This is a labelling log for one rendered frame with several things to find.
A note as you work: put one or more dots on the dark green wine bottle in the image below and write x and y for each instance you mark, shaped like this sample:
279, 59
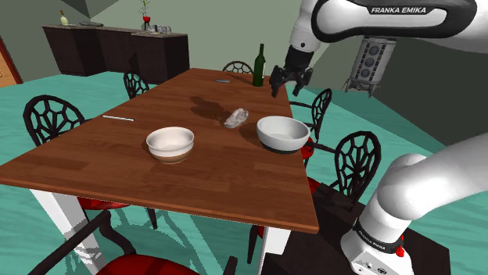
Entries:
259, 70

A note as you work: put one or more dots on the black lattice chair red seat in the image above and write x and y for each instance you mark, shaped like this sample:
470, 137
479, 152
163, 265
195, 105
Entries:
133, 72
145, 266
308, 150
358, 134
238, 62
49, 98

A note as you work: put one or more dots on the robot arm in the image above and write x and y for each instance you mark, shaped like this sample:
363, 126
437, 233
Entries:
385, 205

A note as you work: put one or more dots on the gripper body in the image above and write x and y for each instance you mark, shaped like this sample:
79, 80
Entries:
297, 60

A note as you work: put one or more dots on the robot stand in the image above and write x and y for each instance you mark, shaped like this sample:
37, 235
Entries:
324, 243

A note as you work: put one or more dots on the white bowl dark base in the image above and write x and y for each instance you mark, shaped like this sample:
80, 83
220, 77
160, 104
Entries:
282, 135

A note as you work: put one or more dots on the wooden dining table white legs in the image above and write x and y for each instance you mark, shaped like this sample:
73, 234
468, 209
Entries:
213, 182

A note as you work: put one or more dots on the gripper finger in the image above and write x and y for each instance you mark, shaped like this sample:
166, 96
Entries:
303, 80
275, 83

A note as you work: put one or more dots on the small grey phone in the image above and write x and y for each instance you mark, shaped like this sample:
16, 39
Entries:
222, 80

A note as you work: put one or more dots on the dark wooden sideboard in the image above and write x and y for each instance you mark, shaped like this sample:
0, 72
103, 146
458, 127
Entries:
114, 53

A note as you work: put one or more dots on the orange wooden door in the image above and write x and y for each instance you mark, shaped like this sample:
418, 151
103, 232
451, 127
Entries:
5, 72

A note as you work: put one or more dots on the white bowl brown base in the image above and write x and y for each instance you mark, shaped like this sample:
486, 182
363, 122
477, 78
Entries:
169, 143

